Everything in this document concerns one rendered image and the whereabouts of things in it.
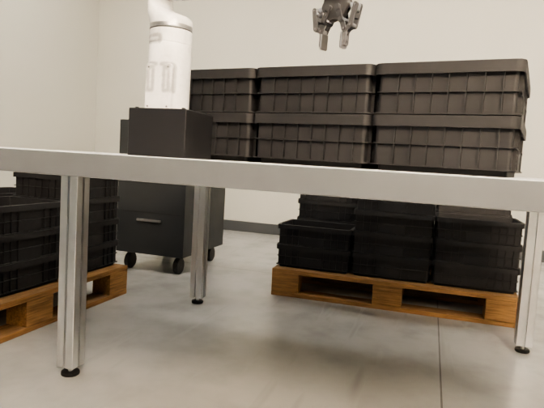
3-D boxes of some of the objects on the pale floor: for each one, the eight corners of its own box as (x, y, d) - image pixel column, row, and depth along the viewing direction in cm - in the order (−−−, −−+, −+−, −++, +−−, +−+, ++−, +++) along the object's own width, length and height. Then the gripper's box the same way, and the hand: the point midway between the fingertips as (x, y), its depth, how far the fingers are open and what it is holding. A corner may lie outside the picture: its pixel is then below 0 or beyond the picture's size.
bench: (811, 795, 60) (907, 203, 55) (-156, 475, 107) (-159, 138, 101) (539, 348, 213) (557, 179, 207) (189, 296, 260) (196, 157, 254)
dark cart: (180, 278, 298) (187, 121, 290) (112, 269, 311) (118, 118, 303) (222, 260, 357) (228, 129, 349) (163, 252, 370) (169, 127, 362)
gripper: (306, -19, 127) (299, 48, 129) (356, -30, 117) (348, 43, 118) (325, -10, 133) (318, 54, 134) (374, -20, 122) (367, 50, 124)
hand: (333, 43), depth 126 cm, fingers open, 5 cm apart
